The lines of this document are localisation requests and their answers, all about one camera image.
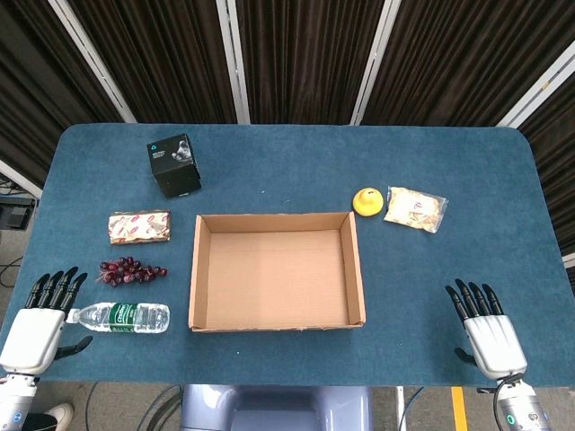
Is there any white frame post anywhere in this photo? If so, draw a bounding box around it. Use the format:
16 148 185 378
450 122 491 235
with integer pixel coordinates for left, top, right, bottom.
0 159 44 198
48 0 137 124
215 0 252 125
349 0 402 126
496 47 575 129

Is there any dark brown curtain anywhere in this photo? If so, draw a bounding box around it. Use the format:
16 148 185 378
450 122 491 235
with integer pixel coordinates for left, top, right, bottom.
235 0 386 126
516 101 575 257
0 0 125 179
66 0 238 125
361 0 575 126

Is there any white shoe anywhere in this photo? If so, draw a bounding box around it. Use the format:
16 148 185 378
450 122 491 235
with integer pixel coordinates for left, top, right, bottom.
44 402 75 431

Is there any open brown cardboard box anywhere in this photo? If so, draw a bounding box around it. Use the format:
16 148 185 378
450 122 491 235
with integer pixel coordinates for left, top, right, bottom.
187 211 367 333

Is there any clear bag of snacks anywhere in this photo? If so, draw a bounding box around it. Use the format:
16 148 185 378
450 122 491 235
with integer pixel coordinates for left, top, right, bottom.
383 185 449 234

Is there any yellow toy pear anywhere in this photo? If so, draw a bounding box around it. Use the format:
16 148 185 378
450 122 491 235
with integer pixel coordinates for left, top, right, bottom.
351 188 385 218

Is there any yellow floor tape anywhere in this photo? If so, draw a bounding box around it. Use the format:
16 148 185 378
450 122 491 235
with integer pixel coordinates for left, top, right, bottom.
450 386 469 431

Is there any grey floor cable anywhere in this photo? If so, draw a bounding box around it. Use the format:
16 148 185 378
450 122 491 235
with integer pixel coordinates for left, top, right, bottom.
134 384 183 431

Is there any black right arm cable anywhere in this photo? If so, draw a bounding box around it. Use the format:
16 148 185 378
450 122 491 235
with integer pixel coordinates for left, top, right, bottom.
492 375 523 431

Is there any red gold snack packet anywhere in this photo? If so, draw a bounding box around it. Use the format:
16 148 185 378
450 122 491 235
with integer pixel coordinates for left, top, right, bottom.
108 210 173 246

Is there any blue table cloth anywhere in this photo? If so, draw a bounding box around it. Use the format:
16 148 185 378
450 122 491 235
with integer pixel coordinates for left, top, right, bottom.
0 123 575 388

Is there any transparent plastic water bottle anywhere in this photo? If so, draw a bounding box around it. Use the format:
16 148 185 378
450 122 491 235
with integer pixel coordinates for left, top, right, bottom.
66 302 171 335

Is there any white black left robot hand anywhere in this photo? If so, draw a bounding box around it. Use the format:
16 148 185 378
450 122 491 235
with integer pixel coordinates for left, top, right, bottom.
0 266 94 376

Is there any dark floor cable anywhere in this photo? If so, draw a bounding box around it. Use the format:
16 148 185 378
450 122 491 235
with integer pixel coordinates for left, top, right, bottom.
397 385 426 431

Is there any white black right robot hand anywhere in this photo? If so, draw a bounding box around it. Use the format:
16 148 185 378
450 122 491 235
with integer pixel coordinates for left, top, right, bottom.
444 278 529 378

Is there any black cube carton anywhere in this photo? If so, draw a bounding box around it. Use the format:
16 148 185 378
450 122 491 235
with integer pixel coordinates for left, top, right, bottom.
146 133 202 199

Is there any black floor equipment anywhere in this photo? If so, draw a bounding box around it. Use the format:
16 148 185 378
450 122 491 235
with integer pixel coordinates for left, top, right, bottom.
0 179 38 233

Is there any grey robot torso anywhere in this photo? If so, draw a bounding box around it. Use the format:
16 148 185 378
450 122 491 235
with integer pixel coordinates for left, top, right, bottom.
179 383 374 431

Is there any red grape bunch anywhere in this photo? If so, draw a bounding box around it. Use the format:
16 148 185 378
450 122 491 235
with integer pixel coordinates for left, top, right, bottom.
95 256 168 287

